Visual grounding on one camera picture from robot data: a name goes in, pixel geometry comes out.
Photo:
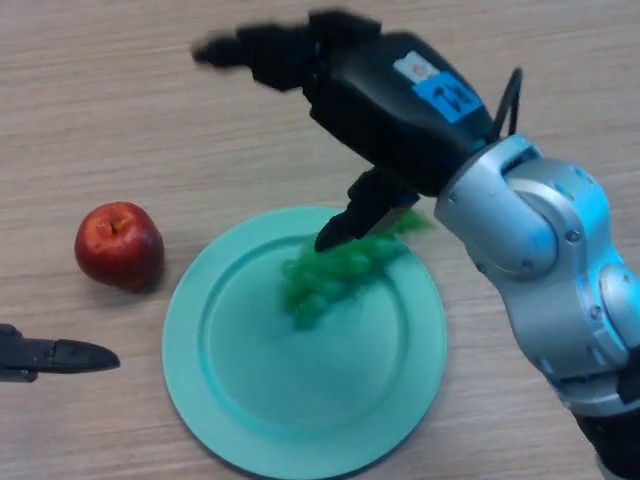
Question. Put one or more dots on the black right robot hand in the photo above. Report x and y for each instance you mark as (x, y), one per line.
(390, 115)

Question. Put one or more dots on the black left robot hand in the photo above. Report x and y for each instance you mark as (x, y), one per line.
(50, 355)

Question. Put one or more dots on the green grapes bunch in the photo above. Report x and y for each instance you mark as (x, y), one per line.
(325, 280)

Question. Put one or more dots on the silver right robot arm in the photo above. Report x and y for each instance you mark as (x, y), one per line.
(550, 250)

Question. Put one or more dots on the teal round plate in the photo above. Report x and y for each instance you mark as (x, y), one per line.
(300, 380)

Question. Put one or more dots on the red apple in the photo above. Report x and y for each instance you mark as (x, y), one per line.
(119, 245)

